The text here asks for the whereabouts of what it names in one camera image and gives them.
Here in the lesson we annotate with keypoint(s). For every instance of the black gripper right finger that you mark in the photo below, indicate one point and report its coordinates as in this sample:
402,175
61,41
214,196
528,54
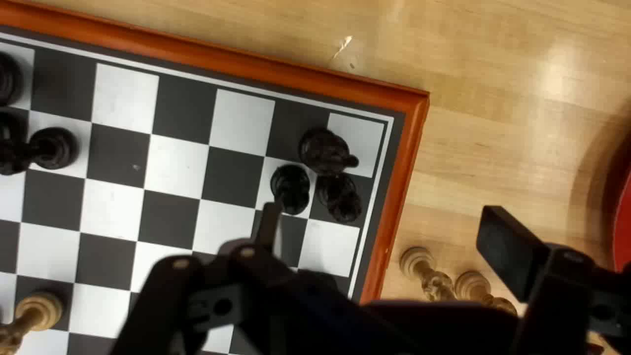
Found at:
514,252

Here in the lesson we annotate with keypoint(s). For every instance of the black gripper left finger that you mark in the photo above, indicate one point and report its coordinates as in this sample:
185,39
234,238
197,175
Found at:
270,234

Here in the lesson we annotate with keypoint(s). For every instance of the black chess piece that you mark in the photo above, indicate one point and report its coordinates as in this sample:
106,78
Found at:
11,80
15,157
327,153
341,198
55,149
291,189

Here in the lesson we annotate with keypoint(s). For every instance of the light wooden chess piece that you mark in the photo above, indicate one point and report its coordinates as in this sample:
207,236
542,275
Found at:
37,313
475,287
419,264

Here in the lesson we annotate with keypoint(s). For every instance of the wooden framed chess board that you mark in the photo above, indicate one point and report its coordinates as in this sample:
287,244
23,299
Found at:
177,151

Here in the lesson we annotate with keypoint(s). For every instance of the red plate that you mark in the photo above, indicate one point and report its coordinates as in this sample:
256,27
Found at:
619,206

